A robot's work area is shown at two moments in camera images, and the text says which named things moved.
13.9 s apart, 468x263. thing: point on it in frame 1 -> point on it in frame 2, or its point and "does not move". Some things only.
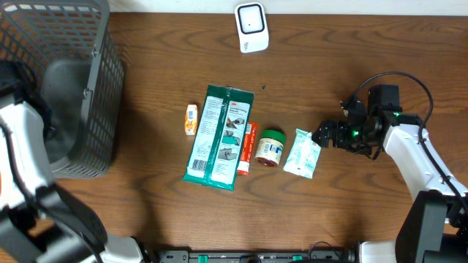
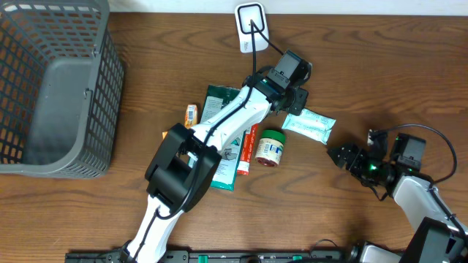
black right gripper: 341,127 -> 352,165
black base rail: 186,256 does not move
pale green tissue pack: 304,155 -> 310,124
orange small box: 191,120 does not move
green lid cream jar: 270,147 does not move
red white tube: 245,162 does not move
